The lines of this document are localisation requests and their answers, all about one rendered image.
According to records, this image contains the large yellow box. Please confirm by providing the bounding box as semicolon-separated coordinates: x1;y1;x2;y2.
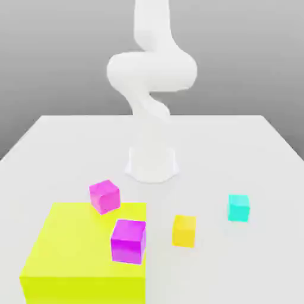
19;202;147;304

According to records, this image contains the small cyan cube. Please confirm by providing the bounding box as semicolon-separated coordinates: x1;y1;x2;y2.
227;194;251;223

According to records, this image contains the small orange-yellow cube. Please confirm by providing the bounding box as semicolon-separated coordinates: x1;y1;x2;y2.
172;214;197;248

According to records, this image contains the small purple cube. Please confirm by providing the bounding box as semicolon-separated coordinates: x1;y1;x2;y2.
110;218;147;265

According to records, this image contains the small pink cube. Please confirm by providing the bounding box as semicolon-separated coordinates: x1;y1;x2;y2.
88;179;121;216

